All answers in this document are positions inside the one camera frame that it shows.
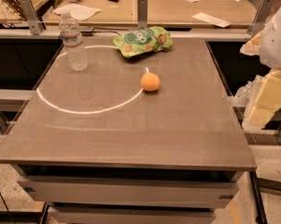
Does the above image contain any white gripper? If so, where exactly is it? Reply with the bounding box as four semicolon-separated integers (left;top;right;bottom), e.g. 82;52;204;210
240;7;281;129

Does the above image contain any orange fruit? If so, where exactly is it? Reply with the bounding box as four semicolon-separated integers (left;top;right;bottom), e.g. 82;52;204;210
140;73;160;91

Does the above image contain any clear sanitizer bottle left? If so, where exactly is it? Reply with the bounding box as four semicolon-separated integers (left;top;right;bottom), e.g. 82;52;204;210
233;81;252;105

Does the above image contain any clear plastic water bottle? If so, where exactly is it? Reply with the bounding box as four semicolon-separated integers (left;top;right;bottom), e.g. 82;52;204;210
59;10;88;71

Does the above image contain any white paper sheet right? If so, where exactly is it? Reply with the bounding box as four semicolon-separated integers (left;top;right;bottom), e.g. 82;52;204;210
193;12;231;28

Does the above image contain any green snack bag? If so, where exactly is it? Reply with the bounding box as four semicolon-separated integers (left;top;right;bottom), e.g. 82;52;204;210
113;26;173;59

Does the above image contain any white paper sheet left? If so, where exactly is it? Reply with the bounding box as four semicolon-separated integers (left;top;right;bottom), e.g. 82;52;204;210
53;4;100;21

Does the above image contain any grey drawer cabinet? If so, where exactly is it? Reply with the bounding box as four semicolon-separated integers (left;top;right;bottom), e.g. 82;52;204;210
18;166;243;224

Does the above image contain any right metal bracket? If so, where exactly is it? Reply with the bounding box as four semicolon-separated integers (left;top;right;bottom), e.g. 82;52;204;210
247;0;274;36

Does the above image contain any metal bracket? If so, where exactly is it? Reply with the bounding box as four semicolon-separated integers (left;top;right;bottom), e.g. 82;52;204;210
137;0;148;29
19;0;44;35
247;0;274;36

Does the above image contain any middle metal bracket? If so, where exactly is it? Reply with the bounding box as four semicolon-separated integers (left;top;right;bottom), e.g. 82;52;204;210
137;0;148;29

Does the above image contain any black cable on table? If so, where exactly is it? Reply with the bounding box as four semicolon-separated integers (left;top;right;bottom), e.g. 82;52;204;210
80;27;123;37

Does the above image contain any left metal bracket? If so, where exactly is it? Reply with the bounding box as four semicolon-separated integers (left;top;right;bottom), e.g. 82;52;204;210
19;0;44;35

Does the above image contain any black floor cable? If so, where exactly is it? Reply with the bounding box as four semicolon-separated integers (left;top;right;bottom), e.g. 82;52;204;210
0;178;15;224

